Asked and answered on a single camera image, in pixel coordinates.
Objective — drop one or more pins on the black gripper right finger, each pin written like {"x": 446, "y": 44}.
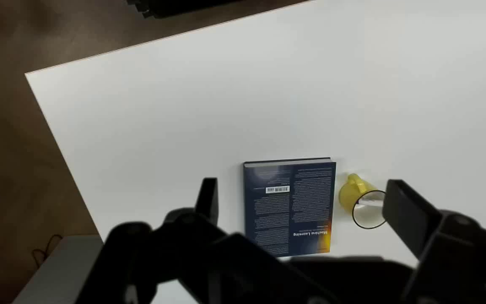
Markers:
{"x": 409, "y": 216}

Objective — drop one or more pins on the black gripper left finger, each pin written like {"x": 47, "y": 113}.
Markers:
{"x": 209, "y": 197}

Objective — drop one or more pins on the yellow enamel mug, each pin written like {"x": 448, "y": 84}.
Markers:
{"x": 355, "y": 194}

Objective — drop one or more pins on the dark blue hardcover book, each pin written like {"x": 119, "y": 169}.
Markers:
{"x": 288, "y": 204}

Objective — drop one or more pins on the grey metal stand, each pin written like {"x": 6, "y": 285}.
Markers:
{"x": 58, "y": 272}

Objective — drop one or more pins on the black panel against wall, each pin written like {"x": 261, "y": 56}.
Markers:
{"x": 182, "y": 3}

